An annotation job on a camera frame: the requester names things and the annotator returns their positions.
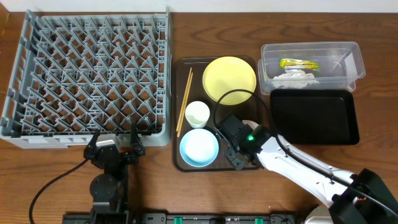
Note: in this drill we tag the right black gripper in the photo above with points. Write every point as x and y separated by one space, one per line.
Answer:
227 155

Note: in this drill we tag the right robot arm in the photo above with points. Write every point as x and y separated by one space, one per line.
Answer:
348 197

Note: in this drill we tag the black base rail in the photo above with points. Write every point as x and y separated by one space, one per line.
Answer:
161 218

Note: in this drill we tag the white paper napkin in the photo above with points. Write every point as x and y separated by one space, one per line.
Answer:
296 79

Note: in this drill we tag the black rectangular tray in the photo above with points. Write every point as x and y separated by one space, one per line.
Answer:
324 117

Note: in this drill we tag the green snack wrapper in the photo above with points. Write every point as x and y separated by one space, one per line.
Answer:
291 63

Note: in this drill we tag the wooden chopstick left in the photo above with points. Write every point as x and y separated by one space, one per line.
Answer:
185 97

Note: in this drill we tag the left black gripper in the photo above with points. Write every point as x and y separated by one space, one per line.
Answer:
125 155

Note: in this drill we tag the pink bowl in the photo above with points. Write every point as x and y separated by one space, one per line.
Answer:
252 124

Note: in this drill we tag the white cup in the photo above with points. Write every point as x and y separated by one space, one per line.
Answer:
197 114

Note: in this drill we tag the dark brown serving tray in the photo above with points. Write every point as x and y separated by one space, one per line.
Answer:
252 109

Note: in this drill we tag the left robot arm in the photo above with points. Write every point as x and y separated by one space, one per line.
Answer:
110 190

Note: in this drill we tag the light blue bowl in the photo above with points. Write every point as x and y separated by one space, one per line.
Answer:
199 147

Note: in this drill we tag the clear plastic waste bin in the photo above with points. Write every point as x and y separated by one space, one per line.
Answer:
340 64

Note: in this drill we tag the yellow round plate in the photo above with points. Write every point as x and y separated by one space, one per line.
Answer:
228 73

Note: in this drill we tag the grey plastic dishwasher rack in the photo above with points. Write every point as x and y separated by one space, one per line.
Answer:
74 75

